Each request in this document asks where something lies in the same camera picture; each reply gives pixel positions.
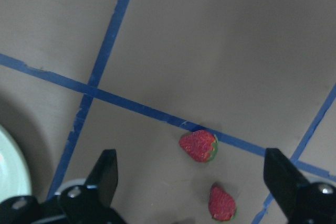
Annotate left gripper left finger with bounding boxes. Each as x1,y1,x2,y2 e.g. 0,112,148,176
57,149,123,223

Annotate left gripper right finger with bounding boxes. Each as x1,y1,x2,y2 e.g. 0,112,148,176
263,148,335,224

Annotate red strawberry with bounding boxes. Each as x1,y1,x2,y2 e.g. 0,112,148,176
179,130,218,163
208,184,236,222

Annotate light green plate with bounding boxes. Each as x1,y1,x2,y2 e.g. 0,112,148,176
1,126,32,201

